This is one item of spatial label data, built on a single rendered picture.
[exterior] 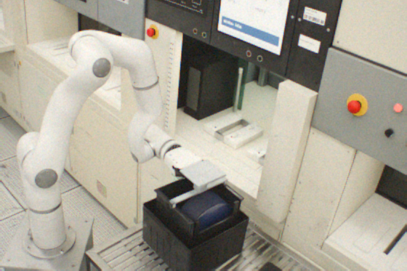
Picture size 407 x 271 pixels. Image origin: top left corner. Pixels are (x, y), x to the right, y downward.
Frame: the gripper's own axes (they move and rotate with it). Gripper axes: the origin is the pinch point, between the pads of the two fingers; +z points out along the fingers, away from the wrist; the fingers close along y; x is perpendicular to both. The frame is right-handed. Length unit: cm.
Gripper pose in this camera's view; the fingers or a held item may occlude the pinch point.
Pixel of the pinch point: (201, 176)
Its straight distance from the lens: 146.1
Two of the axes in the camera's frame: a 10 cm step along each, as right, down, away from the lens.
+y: -7.6, 2.5, -6.0
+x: 1.0, -8.6, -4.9
